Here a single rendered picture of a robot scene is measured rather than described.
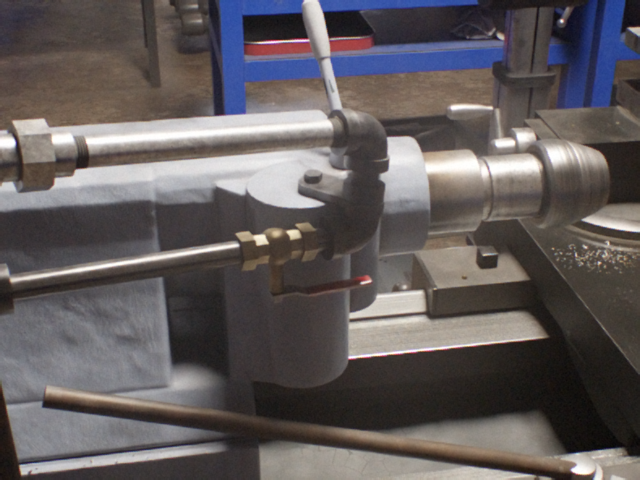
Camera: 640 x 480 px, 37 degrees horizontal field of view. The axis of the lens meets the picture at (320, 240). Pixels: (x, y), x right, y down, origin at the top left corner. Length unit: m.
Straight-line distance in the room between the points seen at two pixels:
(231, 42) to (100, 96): 1.89
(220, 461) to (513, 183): 0.37
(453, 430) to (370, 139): 0.57
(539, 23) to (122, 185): 1.33
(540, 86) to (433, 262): 0.85
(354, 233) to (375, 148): 0.07
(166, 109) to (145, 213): 3.46
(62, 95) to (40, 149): 3.91
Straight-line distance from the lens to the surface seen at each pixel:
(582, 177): 0.94
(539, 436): 1.23
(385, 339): 1.17
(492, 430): 1.22
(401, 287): 1.58
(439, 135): 3.12
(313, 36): 0.83
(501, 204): 0.93
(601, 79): 3.00
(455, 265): 1.25
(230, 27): 2.65
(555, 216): 0.94
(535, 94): 2.05
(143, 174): 0.82
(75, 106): 4.37
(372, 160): 0.73
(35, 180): 0.62
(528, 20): 2.00
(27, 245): 0.83
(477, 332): 1.19
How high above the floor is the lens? 1.49
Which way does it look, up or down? 29 degrees down
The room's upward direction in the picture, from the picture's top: straight up
